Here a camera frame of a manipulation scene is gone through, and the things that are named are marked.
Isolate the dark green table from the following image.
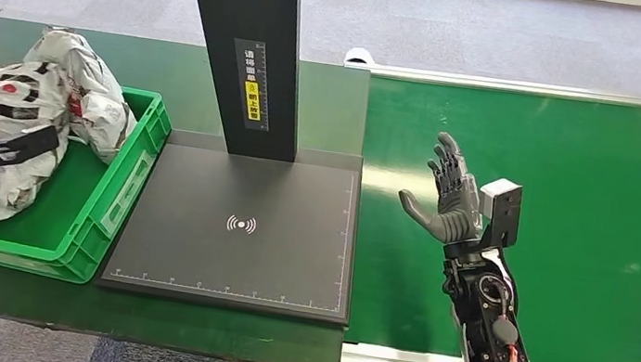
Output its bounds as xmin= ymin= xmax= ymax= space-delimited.
xmin=0 ymin=15 xmax=382 ymax=362

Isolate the grey package with red print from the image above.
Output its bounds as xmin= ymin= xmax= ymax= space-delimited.
xmin=10 ymin=23 xmax=150 ymax=169

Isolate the green conveyor belt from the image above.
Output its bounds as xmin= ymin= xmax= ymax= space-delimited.
xmin=334 ymin=69 xmax=641 ymax=362

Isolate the white conveyor end cap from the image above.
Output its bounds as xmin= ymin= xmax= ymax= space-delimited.
xmin=342 ymin=45 xmax=377 ymax=69

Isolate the black scanner column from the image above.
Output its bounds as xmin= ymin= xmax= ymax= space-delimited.
xmin=156 ymin=0 xmax=319 ymax=165

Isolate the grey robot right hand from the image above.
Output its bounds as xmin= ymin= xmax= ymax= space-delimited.
xmin=391 ymin=126 xmax=496 ymax=250

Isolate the green plastic crate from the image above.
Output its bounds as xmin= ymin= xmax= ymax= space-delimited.
xmin=0 ymin=70 xmax=177 ymax=295

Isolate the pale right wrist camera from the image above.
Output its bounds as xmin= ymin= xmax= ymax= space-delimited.
xmin=471 ymin=175 xmax=527 ymax=252

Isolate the thin silver conveyor rail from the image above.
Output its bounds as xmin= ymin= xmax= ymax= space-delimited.
xmin=341 ymin=54 xmax=641 ymax=111

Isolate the grey package with black logo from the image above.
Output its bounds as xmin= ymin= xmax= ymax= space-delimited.
xmin=0 ymin=55 xmax=82 ymax=232

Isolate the black scanner platform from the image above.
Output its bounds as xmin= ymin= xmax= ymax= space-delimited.
xmin=94 ymin=122 xmax=372 ymax=328

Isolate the black yellow column label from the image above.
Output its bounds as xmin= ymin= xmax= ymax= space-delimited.
xmin=222 ymin=37 xmax=282 ymax=134

